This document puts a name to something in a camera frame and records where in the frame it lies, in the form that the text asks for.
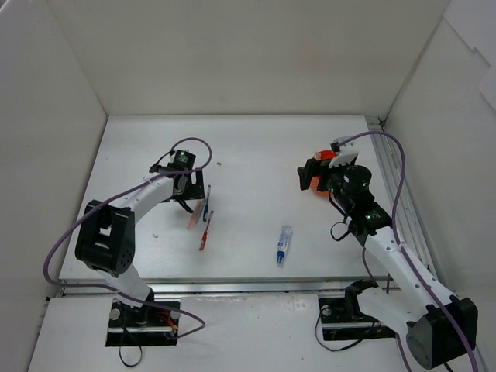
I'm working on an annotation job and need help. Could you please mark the blue pen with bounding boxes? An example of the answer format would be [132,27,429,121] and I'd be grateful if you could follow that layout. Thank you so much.
[202,184,212,222]

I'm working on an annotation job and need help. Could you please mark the pink highlighter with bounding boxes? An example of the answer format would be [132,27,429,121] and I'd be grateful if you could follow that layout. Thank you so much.
[187,200,201,229]

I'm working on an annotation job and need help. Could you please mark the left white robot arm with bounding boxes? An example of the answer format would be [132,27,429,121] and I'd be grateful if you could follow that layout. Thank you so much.
[75,150,205,326]

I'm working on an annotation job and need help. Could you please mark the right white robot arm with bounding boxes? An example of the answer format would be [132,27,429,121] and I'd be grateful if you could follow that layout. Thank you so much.
[297,158,478,370]

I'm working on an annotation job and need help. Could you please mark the orange round container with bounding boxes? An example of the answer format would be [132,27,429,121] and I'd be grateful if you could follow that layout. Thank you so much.
[310,150,336,198]

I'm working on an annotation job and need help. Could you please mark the red pen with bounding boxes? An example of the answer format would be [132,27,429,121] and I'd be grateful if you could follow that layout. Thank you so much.
[199,211,214,251]

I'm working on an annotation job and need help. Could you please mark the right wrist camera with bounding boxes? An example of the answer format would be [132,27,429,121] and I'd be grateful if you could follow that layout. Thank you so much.
[329,136,360,169]

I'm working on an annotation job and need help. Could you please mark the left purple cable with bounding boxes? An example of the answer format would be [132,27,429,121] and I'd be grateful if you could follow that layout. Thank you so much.
[42,137,214,342]

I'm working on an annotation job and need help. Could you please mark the purple cable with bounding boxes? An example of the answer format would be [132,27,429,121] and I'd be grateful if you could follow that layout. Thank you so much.
[42,137,214,342]
[332,130,480,372]

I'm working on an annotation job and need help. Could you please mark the aluminium rail frame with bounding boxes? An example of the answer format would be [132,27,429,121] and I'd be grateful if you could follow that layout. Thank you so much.
[61,116,442,301]

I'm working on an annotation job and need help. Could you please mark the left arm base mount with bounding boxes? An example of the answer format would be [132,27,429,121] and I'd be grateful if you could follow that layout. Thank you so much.
[105,300,181,347]

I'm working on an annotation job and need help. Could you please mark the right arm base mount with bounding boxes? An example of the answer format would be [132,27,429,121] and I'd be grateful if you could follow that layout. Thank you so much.
[318,297,395,342]

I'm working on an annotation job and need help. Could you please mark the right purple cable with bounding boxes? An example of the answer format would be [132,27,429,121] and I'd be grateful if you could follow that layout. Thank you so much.
[332,130,480,372]

